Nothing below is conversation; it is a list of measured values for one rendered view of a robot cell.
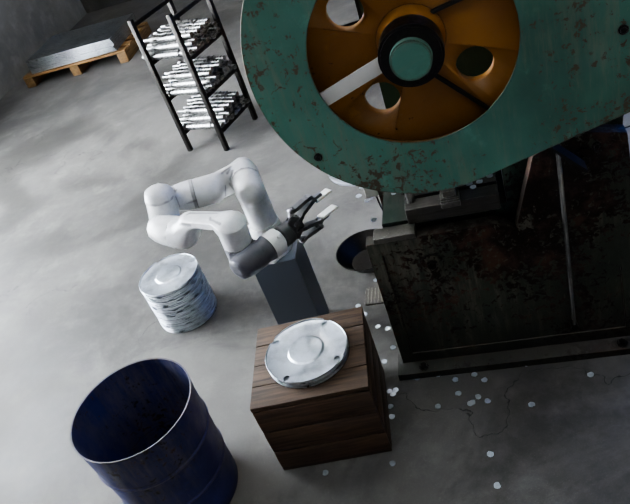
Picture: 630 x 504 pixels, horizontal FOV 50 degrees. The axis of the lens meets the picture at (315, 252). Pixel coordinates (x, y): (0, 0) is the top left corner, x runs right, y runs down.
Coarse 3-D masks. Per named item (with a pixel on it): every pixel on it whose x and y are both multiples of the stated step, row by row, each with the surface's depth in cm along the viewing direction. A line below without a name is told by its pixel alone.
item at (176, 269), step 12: (156, 264) 326; (168, 264) 323; (180, 264) 320; (192, 264) 317; (144, 276) 321; (156, 276) 317; (168, 276) 314; (180, 276) 312; (192, 276) 309; (156, 288) 310; (168, 288) 307
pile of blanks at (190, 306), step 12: (204, 276) 321; (180, 288) 306; (192, 288) 310; (204, 288) 318; (156, 300) 309; (168, 300) 307; (180, 300) 309; (192, 300) 311; (204, 300) 319; (216, 300) 329; (156, 312) 316; (168, 312) 311; (180, 312) 311; (192, 312) 314; (204, 312) 318; (168, 324) 318; (180, 324) 315; (192, 324) 317
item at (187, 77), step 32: (192, 0) 420; (160, 32) 432; (192, 32) 416; (224, 32) 445; (192, 64) 420; (224, 64) 444; (192, 96) 478; (224, 96) 459; (192, 128) 460; (224, 128) 451
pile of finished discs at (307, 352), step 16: (304, 320) 242; (320, 320) 240; (288, 336) 239; (304, 336) 236; (320, 336) 234; (336, 336) 232; (272, 352) 235; (288, 352) 232; (304, 352) 229; (320, 352) 227; (336, 352) 226; (272, 368) 229; (288, 368) 227; (304, 368) 224; (320, 368) 222; (336, 368) 222; (288, 384) 223; (304, 384) 220
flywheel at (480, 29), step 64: (320, 0) 163; (384, 0) 161; (448, 0) 160; (512, 0) 158; (320, 64) 173; (384, 64) 159; (448, 64) 170; (512, 64) 168; (384, 128) 183; (448, 128) 181
